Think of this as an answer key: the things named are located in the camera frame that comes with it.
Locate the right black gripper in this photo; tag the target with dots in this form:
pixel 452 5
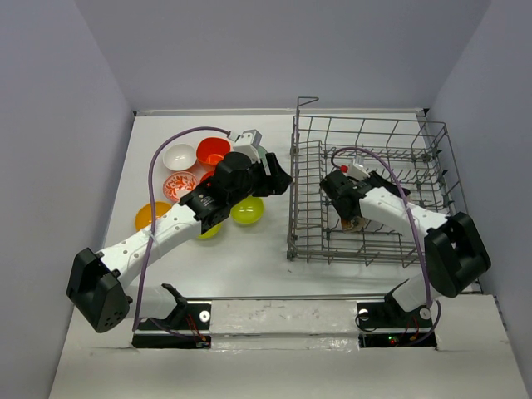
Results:
pixel 375 176

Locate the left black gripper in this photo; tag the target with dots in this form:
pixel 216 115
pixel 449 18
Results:
pixel 273 184

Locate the beige painted ceramic bowl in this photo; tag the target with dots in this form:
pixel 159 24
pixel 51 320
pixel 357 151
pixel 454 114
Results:
pixel 355 225

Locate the lime green bowl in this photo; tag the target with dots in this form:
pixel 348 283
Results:
pixel 248 211
pixel 210 233

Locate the grey wire dish rack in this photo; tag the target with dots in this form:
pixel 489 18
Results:
pixel 406 148

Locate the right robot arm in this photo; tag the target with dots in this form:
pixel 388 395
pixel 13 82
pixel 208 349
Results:
pixel 450 249

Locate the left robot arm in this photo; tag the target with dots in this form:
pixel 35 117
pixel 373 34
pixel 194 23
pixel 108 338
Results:
pixel 99 280

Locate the pale green ceramic bowl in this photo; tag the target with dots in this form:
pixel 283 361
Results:
pixel 262 154

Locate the orange square bowl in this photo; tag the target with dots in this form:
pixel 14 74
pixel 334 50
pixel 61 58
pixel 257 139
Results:
pixel 211 150

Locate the small white bowl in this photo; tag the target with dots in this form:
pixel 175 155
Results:
pixel 179 157

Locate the red white patterned bowl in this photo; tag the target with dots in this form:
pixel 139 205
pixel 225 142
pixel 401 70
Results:
pixel 178 185

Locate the yellow bowl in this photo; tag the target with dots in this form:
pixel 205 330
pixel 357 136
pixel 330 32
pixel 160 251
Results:
pixel 144 216

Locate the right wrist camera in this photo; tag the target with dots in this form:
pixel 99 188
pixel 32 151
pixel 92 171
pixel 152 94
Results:
pixel 354 171

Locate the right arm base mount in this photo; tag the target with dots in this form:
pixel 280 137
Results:
pixel 401 319

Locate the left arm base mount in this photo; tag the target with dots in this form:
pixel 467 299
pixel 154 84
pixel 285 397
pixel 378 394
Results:
pixel 185 326

